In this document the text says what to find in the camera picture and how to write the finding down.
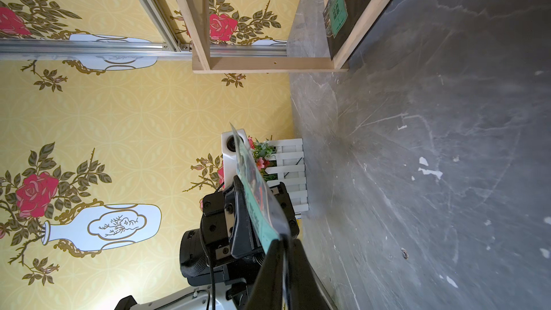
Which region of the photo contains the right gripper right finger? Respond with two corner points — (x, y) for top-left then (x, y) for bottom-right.
(285, 239), (329, 310)

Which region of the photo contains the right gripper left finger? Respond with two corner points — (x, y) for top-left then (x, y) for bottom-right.
(245, 241), (284, 310)

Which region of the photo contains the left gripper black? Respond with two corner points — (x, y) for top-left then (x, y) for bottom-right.
(199, 175), (300, 287)

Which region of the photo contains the wooden two-tier shelf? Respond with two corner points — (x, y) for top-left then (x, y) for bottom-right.
(176, 0), (391, 74)

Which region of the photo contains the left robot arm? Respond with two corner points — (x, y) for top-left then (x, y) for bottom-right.
(116, 178), (284, 309)

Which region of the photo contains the artificial flower bouquet in vase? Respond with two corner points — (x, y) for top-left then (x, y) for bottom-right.
(249, 137), (309, 217)

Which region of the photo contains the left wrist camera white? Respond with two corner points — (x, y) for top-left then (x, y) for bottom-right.
(221, 131), (239, 190)

